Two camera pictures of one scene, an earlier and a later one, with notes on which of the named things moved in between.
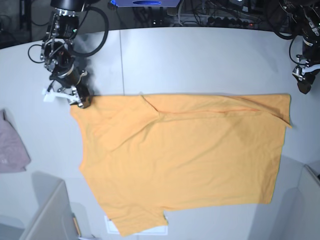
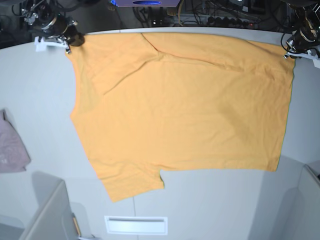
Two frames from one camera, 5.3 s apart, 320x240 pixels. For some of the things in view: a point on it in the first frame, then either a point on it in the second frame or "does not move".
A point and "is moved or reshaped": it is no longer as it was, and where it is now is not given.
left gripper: (70, 77) -> (54, 26)
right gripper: (305, 71) -> (302, 40)
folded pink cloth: (14, 156) does not move
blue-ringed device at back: (146, 3) does not move
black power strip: (228, 21) does not move
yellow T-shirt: (143, 154) is moved or reshaped
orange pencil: (77, 226) does not move
